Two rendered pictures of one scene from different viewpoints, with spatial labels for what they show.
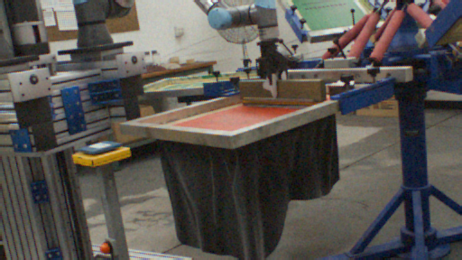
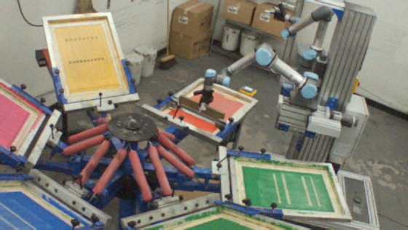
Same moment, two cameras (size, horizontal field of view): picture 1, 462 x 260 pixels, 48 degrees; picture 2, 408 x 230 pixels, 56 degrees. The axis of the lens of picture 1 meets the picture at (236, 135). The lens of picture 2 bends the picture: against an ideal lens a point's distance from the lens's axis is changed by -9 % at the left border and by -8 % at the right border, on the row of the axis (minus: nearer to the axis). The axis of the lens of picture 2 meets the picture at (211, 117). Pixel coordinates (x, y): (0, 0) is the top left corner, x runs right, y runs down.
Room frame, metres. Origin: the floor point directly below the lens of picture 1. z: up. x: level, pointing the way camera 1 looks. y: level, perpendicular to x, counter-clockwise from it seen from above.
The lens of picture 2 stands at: (4.55, -1.36, 2.71)
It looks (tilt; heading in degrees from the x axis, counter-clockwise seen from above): 31 degrees down; 154
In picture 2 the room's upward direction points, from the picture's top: 11 degrees clockwise
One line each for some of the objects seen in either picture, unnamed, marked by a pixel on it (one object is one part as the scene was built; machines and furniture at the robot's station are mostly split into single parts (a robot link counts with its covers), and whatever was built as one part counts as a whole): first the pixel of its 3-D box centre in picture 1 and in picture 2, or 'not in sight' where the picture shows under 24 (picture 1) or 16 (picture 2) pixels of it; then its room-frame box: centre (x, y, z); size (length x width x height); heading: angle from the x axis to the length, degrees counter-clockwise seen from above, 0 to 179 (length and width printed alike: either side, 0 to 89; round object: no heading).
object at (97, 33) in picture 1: (93, 33); (305, 94); (2.23, 0.53, 1.31); 0.15 x 0.15 x 0.10
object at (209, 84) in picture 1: (230, 65); (269, 175); (2.82, -0.02, 1.05); 1.08 x 0.61 x 0.23; 71
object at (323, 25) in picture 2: not in sight; (320, 33); (1.73, 0.91, 1.63); 0.15 x 0.12 x 0.55; 123
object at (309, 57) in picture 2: not in sight; (309, 57); (1.80, 0.80, 1.42); 0.13 x 0.12 x 0.14; 123
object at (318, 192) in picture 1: (298, 182); not in sight; (1.64, -0.18, 0.74); 0.46 x 0.04 x 0.42; 131
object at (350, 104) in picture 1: (362, 96); (164, 105); (1.78, -0.45, 0.97); 0.30 x 0.05 x 0.07; 131
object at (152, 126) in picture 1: (257, 108); (208, 106); (1.83, -0.09, 0.97); 0.79 x 0.58 x 0.04; 131
